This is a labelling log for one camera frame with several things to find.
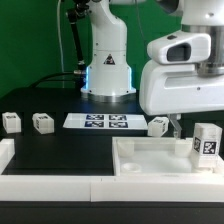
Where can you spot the white square table top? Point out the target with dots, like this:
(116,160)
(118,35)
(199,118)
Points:
(145,156)

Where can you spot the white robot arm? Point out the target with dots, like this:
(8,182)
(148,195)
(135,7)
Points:
(110,77)

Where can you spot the white U-shaped obstacle fence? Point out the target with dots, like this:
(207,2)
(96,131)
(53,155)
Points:
(161,188)

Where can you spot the white marker tag plate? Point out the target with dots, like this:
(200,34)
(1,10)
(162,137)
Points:
(105,121)

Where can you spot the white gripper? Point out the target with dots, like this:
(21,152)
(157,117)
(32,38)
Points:
(171,82)

